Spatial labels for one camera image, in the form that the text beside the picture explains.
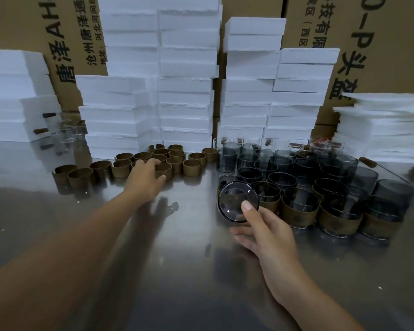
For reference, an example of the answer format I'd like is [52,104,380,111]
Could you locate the person's right hand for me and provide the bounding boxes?
[229,200,313,307]

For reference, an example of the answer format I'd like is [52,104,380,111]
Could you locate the person's left hand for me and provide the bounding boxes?
[123,157,167,204]

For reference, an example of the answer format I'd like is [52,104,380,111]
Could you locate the group of brown sleeve rings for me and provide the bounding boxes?
[52,143,218,190]

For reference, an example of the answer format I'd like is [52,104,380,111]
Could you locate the smoky transparent plastic cup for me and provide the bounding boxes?
[281,188,321,229]
[251,181,282,215]
[358,198,405,241]
[216,181,260,223]
[312,178,349,200]
[267,172,299,190]
[237,167,264,183]
[217,174,246,190]
[317,195,363,237]

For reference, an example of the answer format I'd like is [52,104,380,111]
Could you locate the cluster of transparent plastic cups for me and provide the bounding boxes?
[213,137,414,211]

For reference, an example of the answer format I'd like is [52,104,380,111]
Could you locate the bunch of clear plastic cups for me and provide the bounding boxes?
[50,120,87,150]

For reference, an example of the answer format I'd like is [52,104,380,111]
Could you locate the person's left forearm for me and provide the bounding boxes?
[0,191,144,331]

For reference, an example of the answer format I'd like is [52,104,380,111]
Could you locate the tall stack white foam blocks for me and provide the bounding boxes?
[75,0,223,159]

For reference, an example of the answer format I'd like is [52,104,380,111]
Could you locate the stepped stack white foam blocks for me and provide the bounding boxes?
[216,17,340,142]

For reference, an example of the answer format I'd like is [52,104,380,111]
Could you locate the stack of white foam blocks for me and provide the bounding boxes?
[0,49,63,143]

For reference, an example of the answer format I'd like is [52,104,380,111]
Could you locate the stack of thin foam sheets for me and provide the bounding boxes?
[333,92,414,164]

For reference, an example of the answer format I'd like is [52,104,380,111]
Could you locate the large printed cardboard box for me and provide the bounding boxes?
[282,0,414,126]

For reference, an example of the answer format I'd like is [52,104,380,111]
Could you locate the brown-handled metal rod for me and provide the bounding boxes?
[359,156,414,187]

